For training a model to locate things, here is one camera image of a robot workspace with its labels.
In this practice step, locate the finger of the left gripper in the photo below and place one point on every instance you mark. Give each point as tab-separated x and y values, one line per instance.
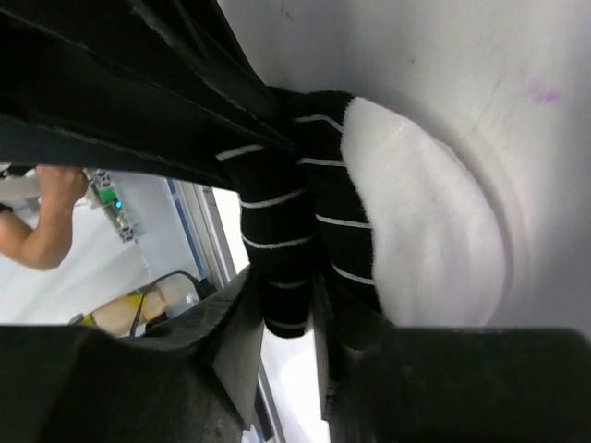
99	120
185	48

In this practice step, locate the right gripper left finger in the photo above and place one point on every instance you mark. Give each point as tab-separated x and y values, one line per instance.
190	379

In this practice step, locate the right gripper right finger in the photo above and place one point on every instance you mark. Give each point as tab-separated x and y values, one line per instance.
381	383

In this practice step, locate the black white-striped sock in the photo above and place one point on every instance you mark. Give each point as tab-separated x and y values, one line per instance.
373	200

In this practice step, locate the person forearm in background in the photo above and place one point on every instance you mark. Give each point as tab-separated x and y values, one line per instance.
45	246

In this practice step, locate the person hand in background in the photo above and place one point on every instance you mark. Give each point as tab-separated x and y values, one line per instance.
61	185

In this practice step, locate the aluminium mounting rail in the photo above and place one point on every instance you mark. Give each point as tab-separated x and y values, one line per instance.
217	240

